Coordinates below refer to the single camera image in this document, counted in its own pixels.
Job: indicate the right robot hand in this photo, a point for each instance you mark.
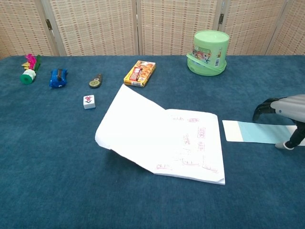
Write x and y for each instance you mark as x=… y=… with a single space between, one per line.
x=290 y=107

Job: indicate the light blue tasselled bookmark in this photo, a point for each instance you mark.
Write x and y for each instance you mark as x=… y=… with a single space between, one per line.
x=252 y=132

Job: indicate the yellow white paper booklet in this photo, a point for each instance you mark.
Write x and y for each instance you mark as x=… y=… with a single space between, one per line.
x=143 y=124

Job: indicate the dark blue carpeted table surface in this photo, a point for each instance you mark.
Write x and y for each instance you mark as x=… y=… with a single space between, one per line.
x=59 y=179

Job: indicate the green plastic bucket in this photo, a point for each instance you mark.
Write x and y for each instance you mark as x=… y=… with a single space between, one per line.
x=209 y=55

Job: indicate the yellow snack box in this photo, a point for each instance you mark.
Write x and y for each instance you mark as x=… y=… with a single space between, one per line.
x=139 y=74

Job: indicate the white mahjong tile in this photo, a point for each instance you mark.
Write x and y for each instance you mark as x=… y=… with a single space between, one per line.
x=89 y=102

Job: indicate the woven folding screen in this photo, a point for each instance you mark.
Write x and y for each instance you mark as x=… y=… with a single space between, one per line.
x=95 y=26

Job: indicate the colourful feather shuttlecock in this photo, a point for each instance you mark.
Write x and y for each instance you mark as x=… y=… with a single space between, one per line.
x=27 y=77

